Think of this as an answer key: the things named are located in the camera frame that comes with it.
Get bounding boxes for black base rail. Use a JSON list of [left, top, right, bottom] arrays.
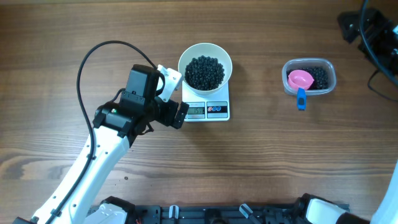
[[129, 204, 309, 224]]

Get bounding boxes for black beans in container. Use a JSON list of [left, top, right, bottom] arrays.
[[287, 67, 329, 90]]

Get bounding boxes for pink scoop with blue handle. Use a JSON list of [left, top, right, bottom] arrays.
[[288, 70, 314, 111]]

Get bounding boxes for white round bowl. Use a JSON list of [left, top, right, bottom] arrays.
[[178, 43, 233, 95]]

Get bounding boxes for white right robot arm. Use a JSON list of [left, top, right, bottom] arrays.
[[292, 1, 397, 224]]

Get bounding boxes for clear plastic container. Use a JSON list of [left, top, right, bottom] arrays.
[[282, 58, 336, 96]]

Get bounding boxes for black beans in bowl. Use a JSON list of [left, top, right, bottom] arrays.
[[185, 55, 225, 91]]

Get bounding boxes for white digital kitchen scale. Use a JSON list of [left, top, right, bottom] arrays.
[[182, 82, 230, 122]]

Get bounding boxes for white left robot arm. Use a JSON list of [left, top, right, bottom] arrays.
[[28, 65, 188, 223]]

